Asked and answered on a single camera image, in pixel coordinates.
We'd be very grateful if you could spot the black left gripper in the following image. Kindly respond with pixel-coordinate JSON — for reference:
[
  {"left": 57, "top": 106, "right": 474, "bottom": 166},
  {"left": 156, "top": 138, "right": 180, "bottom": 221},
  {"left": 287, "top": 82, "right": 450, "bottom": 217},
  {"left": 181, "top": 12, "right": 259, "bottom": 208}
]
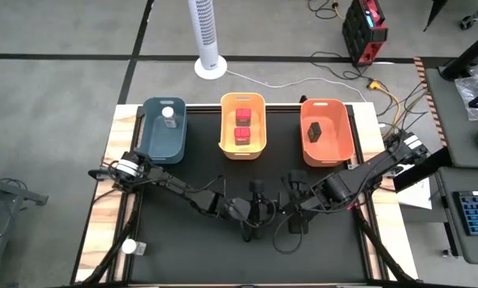
[{"left": 238, "top": 178, "right": 278, "bottom": 243}]

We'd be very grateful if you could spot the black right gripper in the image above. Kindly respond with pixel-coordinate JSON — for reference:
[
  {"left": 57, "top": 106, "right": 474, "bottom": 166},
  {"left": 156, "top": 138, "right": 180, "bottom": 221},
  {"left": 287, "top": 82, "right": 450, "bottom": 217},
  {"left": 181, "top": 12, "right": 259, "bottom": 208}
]
[{"left": 281, "top": 169, "right": 318, "bottom": 235}]

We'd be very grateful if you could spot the green spice tin black lid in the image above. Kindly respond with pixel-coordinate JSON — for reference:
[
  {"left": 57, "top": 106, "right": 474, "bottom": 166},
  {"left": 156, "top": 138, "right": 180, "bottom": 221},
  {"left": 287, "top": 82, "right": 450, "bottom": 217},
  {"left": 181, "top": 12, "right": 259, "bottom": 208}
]
[{"left": 306, "top": 121, "right": 324, "bottom": 144}]

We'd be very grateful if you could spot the clear spice jar white cap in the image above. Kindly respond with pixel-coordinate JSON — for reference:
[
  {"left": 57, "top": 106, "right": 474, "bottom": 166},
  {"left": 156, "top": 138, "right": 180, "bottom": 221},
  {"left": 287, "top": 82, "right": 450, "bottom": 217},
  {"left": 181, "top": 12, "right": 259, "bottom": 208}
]
[
  {"left": 160, "top": 106, "right": 179, "bottom": 130},
  {"left": 121, "top": 238, "right": 148, "bottom": 257}
]

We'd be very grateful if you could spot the orange plastic bin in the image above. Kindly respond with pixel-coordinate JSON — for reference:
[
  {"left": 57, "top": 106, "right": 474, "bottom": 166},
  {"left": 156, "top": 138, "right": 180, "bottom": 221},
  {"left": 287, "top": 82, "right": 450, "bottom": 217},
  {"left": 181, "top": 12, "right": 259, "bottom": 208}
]
[{"left": 299, "top": 98, "right": 357, "bottom": 169}]

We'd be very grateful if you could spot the yellow plastic bin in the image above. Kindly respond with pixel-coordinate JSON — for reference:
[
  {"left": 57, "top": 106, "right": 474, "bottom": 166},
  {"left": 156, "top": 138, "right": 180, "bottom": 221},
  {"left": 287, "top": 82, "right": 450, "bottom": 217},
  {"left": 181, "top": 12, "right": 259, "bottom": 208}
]
[{"left": 218, "top": 92, "right": 269, "bottom": 162}]

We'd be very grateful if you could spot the blue plastic bin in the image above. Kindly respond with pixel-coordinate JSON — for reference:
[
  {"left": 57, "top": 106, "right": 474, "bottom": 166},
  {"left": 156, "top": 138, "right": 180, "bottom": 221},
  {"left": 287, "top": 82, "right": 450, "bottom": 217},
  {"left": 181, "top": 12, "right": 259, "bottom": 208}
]
[{"left": 133, "top": 96, "right": 189, "bottom": 166}]

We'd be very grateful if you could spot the white paper sheet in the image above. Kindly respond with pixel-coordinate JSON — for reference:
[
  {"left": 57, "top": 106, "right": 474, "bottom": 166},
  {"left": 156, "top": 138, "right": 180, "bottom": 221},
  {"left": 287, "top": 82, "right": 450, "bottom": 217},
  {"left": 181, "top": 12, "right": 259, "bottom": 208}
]
[{"left": 396, "top": 177, "right": 434, "bottom": 211}]

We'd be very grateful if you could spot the striped hazard tape strip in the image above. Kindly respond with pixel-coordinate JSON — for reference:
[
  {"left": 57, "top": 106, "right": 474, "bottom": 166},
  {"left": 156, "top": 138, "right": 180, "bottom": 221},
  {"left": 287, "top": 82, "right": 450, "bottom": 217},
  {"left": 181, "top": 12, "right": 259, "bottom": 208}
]
[{"left": 412, "top": 56, "right": 448, "bottom": 149}]

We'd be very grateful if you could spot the white tower fan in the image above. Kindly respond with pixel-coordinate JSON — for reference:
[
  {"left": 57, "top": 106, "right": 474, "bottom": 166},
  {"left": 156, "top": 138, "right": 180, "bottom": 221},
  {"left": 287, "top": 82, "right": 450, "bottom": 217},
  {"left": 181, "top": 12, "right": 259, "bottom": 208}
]
[{"left": 187, "top": 0, "right": 229, "bottom": 81}]

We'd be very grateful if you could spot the red and black equipment case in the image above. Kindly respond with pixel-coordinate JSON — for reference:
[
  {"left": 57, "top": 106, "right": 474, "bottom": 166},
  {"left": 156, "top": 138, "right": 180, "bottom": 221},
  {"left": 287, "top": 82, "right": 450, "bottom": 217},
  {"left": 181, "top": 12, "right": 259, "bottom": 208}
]
[{"left": 341, "top": 0, "right": 389, "bottom": 68}]

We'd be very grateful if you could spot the clear plastic bag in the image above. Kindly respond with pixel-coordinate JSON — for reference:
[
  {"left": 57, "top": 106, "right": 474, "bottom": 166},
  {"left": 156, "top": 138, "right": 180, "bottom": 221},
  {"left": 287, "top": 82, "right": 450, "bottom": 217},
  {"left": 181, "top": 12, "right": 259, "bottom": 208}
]
[{"left": 454, "top": 64, "right": 478, "bottom": 122}]

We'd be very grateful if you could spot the grey metal stand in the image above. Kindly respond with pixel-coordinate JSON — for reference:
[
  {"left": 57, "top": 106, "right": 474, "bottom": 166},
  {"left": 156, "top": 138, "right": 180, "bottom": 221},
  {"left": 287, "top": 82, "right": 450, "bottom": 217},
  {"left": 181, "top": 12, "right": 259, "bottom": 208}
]
[{"left": 0, "top": 159, "right": 50, "bottom": 288}]

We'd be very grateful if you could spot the black tripod leg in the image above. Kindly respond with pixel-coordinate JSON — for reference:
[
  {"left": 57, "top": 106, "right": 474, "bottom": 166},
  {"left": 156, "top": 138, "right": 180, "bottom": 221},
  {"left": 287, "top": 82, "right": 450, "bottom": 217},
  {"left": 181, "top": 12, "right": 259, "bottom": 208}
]
[{"left": 422, "top": 0, "right": 452, "bottom": 34}]

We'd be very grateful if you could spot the black chair caster leg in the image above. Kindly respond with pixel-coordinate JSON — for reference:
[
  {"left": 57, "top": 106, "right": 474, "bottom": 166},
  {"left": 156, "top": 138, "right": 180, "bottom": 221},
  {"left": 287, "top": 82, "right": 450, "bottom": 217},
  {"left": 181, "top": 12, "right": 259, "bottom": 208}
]
[{"left": 458, "top": 0, "right": 478, "bottom": 32}]

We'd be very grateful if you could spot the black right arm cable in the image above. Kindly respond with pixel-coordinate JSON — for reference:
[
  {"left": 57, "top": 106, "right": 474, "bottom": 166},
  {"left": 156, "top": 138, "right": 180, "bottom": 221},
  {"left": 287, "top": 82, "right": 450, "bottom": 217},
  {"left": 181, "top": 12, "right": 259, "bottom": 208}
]
[{"left": 272, "top": 214, "right": 305, "bottom": 256}]

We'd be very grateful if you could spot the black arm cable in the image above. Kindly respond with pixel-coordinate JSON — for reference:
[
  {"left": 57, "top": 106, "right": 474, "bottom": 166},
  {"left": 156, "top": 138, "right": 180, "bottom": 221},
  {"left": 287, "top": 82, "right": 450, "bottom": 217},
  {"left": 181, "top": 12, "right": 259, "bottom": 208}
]
[
  {"left": 272, "top": 214, "right": 305, "bottom": 256},
  {"left": 182, "top": 173, "right": 226, "bottom": 195}
]

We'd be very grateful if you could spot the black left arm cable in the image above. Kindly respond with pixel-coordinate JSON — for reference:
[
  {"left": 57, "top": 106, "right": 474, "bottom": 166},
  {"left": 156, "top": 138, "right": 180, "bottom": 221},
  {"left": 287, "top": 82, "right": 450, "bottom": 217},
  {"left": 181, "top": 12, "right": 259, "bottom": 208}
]
[{"left": 182, "top": 173, "right": 226, "bottom": 195}]

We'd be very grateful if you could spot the black table frame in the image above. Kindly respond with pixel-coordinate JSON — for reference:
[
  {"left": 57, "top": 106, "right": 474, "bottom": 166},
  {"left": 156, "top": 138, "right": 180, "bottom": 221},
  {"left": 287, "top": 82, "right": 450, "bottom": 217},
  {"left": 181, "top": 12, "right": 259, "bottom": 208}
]
[{"left": 114, "top": 102, "right": 384, "bottom": 287}]

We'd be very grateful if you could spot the white floor cable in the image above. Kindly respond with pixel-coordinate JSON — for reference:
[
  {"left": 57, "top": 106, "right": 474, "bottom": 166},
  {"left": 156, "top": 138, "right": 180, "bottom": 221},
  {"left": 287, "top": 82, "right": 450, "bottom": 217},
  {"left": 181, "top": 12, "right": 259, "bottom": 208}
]
[{"left": 225, "top": 69, "right": 369, "bottom": 104}]

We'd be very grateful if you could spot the yellow floor cable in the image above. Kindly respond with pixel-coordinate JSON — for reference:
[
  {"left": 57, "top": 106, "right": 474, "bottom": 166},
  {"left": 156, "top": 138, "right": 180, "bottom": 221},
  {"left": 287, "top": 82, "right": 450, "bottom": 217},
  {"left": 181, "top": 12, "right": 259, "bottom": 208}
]
[{"left": 367, "top": 79, "right": 402, "bottom": 139}]

